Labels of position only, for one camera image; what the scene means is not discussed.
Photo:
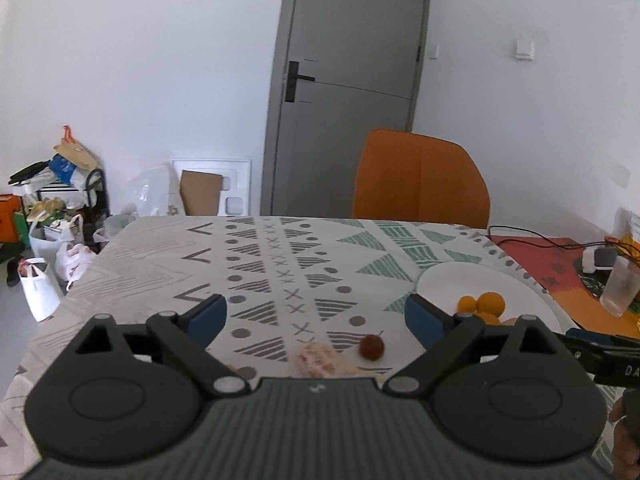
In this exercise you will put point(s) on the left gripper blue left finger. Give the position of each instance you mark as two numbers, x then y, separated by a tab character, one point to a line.
180	341

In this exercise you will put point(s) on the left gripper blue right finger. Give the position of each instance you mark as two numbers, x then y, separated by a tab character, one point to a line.
447	340

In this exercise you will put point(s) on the small dark red fruit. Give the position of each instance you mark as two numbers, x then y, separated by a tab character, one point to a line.
371	347

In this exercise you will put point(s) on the peeled pomelo segment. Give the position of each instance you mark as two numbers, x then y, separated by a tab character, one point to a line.
317	360

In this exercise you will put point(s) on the person's right hand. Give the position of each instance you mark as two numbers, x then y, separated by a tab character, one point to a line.
625	452

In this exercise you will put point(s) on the small orange kumquat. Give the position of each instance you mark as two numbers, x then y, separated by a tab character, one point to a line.
467	304

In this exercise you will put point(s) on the white round plate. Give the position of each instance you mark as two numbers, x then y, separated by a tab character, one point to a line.
443	285

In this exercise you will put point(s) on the medium orange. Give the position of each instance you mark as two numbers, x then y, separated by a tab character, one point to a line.
488	318

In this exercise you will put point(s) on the large orange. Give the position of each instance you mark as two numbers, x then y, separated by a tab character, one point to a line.
492	303

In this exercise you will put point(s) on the clear plastic cup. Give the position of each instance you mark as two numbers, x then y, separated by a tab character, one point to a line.
621	288

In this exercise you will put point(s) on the white power adapter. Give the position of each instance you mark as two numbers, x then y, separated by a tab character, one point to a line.
599	259

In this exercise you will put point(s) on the red orange table mat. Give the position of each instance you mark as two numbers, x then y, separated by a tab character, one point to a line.
565	279

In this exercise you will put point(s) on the patterned white tablecloth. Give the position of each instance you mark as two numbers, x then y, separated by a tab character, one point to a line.
287	281

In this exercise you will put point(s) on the white red plastic bag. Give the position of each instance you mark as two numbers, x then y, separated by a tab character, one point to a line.
72	261

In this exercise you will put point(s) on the brown cardboard piece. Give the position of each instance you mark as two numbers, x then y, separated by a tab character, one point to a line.
200	193

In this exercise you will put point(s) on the clear plastic bag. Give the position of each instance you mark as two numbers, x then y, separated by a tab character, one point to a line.
156	193

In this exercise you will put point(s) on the white foam packaging board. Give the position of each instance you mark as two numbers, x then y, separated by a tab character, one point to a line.
235	194

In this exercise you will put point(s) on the orange chair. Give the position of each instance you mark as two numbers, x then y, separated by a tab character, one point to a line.
409	177

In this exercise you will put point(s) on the orange box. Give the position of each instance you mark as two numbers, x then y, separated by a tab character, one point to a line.
9	205

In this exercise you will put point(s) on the grey door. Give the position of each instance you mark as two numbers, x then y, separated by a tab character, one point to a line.
367	58

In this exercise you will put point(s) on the brown paper bag orange handle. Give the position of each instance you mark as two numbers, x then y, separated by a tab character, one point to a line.
73	151

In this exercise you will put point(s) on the black door handle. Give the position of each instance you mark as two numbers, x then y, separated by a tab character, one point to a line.
292	79

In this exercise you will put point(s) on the white wall switch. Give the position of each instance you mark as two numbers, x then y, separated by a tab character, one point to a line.
524	50

